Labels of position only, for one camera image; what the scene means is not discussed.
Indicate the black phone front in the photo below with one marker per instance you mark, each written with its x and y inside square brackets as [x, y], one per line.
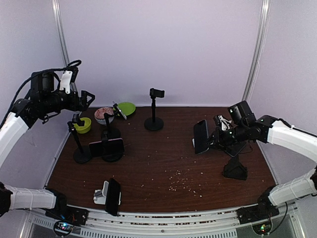
[113, 197]

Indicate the green plate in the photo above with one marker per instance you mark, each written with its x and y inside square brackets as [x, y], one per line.
[127, 108]

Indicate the green bowl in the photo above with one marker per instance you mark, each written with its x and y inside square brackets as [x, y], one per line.
[85, 125]

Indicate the dark blue-edged smartphone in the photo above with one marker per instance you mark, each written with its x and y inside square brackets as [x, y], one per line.
[234, 150]

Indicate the black round-base phone stand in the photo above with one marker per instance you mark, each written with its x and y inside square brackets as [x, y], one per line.
[154, 123]

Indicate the front aluminium rail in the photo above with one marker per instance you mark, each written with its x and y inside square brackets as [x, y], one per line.
[221, 223]

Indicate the black round-base tall stand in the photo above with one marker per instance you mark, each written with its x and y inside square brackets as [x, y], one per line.
[82, 154]

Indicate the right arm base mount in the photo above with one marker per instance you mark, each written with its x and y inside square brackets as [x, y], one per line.
[260, 214]

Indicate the aluminium frame post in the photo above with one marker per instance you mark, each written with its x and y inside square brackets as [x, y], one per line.
[259, 45]
[60, 31]

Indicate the left aluminium frame post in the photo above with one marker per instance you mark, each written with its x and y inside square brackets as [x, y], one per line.
[60, 31]

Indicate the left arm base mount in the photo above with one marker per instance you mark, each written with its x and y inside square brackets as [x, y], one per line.
[67, 222]

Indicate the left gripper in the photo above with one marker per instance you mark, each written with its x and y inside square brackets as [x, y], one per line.
[82, 105]

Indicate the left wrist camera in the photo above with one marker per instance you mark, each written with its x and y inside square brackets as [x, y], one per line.
[67, 81]

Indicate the black phone teal edge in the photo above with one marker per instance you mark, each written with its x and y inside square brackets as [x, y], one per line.
[201, 136]

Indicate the white desktop phone stand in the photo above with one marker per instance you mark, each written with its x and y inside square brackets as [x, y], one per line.
[100, 195]

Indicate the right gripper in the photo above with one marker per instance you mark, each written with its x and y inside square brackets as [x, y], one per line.
[218, 143]

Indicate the black stand left centre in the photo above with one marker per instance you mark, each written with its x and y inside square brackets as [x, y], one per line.
[107, 134]

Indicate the black folding wedge stand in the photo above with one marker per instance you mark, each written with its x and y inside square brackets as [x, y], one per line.
[235, 170]

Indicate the small phone on rear stand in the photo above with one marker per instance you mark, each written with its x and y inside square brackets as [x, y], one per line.
[117, 111]

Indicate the right aluminium frame post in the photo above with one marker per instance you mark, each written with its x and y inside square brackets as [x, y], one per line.
[259, 45]

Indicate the black phone pink edge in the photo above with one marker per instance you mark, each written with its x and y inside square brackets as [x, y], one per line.
[107, 148]

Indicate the white patterned bowl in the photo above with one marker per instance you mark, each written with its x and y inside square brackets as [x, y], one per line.
[99, 115]

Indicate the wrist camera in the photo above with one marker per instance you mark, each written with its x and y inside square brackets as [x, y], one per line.
[222, 122]
[67, 81]

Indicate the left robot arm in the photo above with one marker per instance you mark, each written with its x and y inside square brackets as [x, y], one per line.
[47, 97]

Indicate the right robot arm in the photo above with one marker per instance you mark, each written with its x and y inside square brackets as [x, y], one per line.
[244, 126]

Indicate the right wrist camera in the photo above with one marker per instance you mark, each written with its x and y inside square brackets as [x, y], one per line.
[222, 122]

